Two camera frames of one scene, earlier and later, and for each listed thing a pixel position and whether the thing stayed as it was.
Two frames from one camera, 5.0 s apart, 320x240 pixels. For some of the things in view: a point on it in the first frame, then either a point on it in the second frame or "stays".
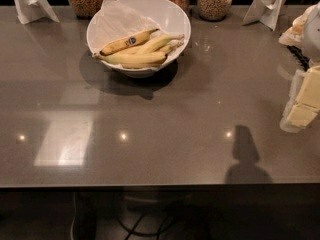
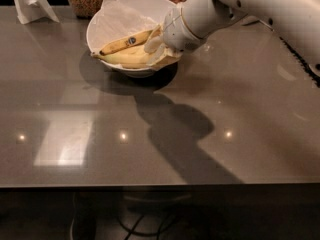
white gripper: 312,34 → 177,30
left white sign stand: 31,3 stays
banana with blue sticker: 127,42 stays
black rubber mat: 301,59 stays
